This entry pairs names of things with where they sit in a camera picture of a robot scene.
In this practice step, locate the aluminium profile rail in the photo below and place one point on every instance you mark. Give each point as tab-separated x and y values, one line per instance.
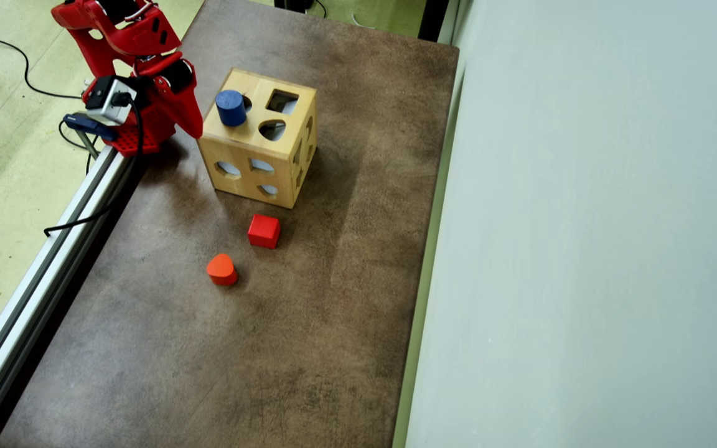
41	280

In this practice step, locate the red robot arm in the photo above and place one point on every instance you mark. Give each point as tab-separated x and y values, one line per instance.
128	37

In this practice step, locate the red cube block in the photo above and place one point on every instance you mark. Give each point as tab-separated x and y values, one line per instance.
263	231

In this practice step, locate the orange teardrop block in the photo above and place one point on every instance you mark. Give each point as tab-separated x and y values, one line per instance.
221	269

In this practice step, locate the black vertical post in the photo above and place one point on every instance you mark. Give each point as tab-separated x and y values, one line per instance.
433	18

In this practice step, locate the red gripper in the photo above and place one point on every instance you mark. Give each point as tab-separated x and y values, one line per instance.
179	102

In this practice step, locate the white and black camera box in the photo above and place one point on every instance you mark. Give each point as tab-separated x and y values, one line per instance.
109	109

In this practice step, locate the blue cylinder block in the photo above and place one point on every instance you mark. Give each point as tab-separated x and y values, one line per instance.
231	109

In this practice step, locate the blue clamp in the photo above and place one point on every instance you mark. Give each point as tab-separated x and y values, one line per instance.
84	122

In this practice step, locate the wooden shape sorter box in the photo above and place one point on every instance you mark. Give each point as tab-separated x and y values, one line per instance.
259	180

